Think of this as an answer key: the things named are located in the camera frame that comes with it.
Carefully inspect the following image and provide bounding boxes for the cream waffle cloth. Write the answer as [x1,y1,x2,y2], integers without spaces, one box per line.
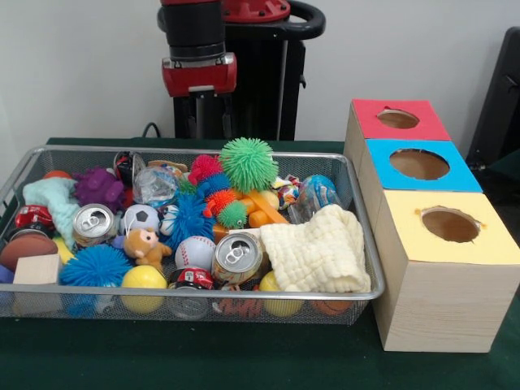
[259,203,373,293]

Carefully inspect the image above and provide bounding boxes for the blue spiky ball with eyes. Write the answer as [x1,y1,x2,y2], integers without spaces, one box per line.
[59,243,134,288]

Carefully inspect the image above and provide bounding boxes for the brown toy football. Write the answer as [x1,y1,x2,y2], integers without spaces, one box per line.
[0,239,59,272]

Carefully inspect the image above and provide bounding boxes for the black upright panel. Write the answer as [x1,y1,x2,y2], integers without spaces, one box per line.
[466,26,520,163]

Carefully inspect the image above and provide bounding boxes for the purple spiky rubber ball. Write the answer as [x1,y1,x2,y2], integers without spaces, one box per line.
[72,167,126,212]

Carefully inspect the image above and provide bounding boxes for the white baseball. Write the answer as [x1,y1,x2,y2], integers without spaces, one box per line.
[174,235,217,271]

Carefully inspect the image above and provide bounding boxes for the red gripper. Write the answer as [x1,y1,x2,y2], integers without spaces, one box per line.
[161,52,238,139]

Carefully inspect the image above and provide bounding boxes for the mint knitted cloth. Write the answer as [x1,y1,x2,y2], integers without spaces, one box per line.
[22,178,80,247]

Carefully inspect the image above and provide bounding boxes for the crushed clear plastic bottle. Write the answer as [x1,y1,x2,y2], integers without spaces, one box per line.
[132,165,180,208]

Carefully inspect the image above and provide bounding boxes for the wooden box with three holes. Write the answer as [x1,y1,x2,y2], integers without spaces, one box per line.
[343,98,520,353]

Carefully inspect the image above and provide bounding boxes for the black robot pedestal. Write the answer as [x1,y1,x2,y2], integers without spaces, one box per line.
[157,0,326,141]

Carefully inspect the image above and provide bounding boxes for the shallow wire mesh bin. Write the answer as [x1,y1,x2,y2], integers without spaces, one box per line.
[0,145,386,326]

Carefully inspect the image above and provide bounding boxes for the opened silver drink can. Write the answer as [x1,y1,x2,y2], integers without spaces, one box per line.
[211,231,265,285]

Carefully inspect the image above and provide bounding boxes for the plain wooden block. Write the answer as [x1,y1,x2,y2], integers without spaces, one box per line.
[12,253,63,285]

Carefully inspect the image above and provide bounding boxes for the orange plush toy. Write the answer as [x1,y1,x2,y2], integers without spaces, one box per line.
[123,227,174,271]

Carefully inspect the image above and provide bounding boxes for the green spiky rubber ball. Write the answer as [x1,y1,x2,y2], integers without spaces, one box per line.
[219,136,280,193]

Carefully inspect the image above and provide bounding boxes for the side table with green cloth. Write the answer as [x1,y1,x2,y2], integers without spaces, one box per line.
[485,150,520,192]

